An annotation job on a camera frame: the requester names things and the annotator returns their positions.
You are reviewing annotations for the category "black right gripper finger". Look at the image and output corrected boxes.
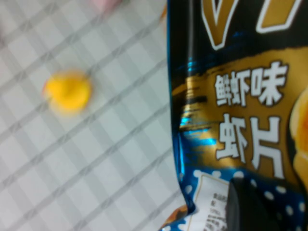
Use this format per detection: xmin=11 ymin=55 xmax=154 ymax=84
xmin=227 ymin=177 xmax=280 ymax=231

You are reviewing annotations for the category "blue Vikar shrimp chip bag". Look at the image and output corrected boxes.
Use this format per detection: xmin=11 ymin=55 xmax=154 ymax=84
xmin=166 ymin=0 xmax=308 ymax=231

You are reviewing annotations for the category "white black-grid tablecloth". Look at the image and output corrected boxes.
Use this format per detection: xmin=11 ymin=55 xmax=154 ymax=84
xmin=0 ymin=0 xmax=193 ymax=231

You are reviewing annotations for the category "yellow rubber duck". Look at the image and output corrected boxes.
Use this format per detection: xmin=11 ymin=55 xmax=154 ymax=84
xmin=43 ymin=69 xmax=93 ymax=116

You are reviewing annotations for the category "pink foam block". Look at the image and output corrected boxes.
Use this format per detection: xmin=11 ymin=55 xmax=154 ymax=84
xmin=88 ymin=0 xmax=126 ymax=12

